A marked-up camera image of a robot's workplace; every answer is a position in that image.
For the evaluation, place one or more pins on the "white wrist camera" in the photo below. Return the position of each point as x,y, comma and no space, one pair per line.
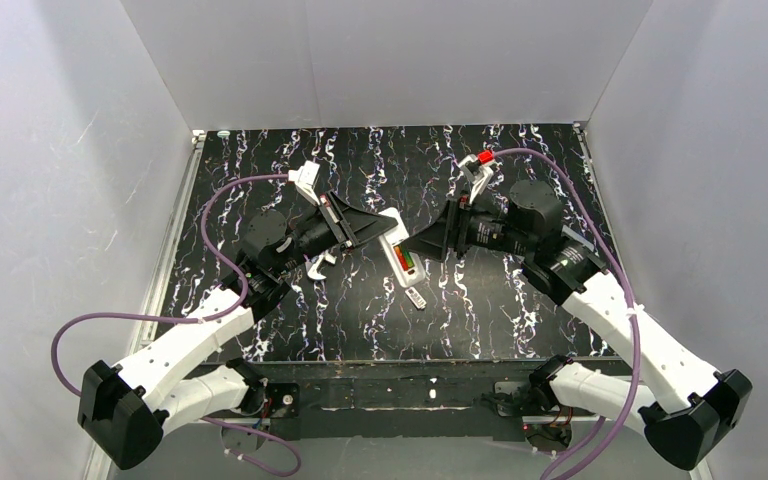
479,170
304,179

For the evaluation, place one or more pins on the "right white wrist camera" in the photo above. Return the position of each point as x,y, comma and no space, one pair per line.
479,170

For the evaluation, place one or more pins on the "white remote control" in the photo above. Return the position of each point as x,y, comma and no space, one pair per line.
395,237

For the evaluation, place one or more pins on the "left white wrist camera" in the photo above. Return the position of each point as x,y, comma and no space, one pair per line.
304,179

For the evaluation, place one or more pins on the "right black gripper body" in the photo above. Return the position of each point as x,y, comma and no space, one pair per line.
456,229

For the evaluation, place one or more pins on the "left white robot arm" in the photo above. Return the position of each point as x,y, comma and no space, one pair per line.
128,408

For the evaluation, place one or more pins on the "orange battery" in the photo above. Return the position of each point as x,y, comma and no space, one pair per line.
398,250

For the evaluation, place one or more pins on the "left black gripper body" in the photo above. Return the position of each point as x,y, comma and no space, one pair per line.
340,223

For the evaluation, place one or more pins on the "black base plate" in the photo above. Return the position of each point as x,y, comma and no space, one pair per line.
405,399

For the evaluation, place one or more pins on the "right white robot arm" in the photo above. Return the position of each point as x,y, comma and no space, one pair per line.
682,405

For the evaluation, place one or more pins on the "white battery cover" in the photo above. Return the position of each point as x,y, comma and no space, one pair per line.
416,298

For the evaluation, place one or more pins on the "green battery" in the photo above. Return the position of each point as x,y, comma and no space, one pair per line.
406,261

